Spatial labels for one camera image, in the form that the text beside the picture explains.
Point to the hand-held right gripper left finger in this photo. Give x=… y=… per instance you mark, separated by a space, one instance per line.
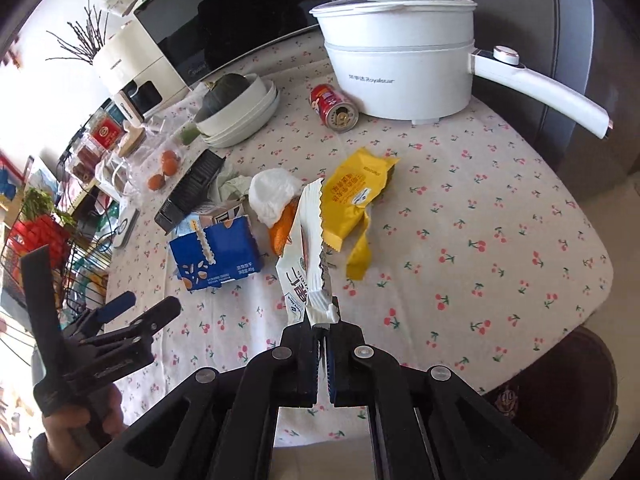
x=314 y=365

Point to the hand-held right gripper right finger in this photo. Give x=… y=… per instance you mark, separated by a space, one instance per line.
x=334 y=367

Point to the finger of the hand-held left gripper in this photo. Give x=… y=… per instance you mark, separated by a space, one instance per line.
x=150 y=317
x=112 y=307

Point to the white snack wrapper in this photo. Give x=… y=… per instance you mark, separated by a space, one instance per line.
x=300 y=260

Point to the pale green tissue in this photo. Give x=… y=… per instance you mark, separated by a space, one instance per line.
x=234 y=185

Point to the white tissue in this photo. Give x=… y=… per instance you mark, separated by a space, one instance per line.
x=272 y=190

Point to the brown round bin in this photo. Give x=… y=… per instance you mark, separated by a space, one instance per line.
x=575 y=385

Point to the person's left hand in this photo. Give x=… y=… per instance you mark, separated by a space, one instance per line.
x=62 y=432

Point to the white kitchen scale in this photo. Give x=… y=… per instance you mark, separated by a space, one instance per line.
x=125 y=227

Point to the blue carton box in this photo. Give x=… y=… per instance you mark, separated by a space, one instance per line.
x=220 y=250

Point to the black plastic tray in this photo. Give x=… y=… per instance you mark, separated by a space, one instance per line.
x=190 y=190

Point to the orange fruit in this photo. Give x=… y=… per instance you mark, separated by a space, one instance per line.
x=157 y=181
x=170 y=162

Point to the orange peel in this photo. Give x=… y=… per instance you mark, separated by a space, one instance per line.
x=280 y=235

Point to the yellow snack wrapper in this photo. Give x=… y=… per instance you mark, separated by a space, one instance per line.
x=350 y=195

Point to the red box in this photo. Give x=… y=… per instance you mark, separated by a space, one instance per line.
x=105 y=132

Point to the small green fruit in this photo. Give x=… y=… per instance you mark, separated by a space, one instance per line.
x=189 y=135

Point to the cherry print tablecloth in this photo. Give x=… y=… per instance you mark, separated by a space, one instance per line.
x=450 y=210

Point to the nested white bowls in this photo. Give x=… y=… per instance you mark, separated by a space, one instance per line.
x=245 y=115

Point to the dark green squash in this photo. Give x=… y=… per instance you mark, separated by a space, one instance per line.
x=225 y=92

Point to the white countertop appliance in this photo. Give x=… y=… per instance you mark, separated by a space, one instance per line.
x=135 y=60

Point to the red drink can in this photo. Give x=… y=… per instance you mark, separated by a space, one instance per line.
x=332 y=105

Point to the dried dark branches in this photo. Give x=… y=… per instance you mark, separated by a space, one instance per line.
x=85 y=35

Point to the white electric pot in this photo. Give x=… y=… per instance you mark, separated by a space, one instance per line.
x=400 y=75

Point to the black microwave oven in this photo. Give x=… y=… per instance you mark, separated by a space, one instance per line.
x=225 y=20

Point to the grey refrigerator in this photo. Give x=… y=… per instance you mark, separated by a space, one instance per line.
x=575 y=35

